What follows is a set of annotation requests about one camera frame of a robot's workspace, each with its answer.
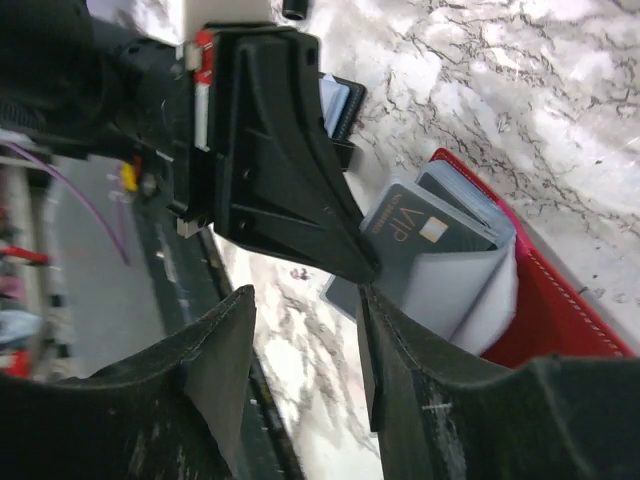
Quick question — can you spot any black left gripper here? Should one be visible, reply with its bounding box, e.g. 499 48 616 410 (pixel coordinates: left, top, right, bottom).
92 19 378 283

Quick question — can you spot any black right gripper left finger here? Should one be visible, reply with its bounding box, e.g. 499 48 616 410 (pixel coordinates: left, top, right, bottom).
0 284 258 480

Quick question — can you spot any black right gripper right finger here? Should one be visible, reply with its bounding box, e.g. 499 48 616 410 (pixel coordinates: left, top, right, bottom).
358 286 639 479

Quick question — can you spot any black VIP credit card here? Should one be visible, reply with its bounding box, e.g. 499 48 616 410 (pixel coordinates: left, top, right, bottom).
361 179 498 256

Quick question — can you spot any red leather card holder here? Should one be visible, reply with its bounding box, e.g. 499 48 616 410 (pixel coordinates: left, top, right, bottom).
374 149 632 368

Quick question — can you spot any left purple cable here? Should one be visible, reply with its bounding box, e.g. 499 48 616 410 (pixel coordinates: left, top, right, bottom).
0 141 132 266

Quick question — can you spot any black T-shaped tool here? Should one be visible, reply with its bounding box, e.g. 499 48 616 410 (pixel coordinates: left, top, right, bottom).
281 0 310 21

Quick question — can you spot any black leather card holder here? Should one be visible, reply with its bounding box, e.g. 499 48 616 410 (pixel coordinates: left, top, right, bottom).
319 72 367 172

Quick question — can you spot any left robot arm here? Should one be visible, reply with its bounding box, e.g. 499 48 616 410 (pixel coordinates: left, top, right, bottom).
1 1 378 284

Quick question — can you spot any black mounting base rail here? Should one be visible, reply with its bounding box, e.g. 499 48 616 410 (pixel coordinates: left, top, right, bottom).
135 213 304 479

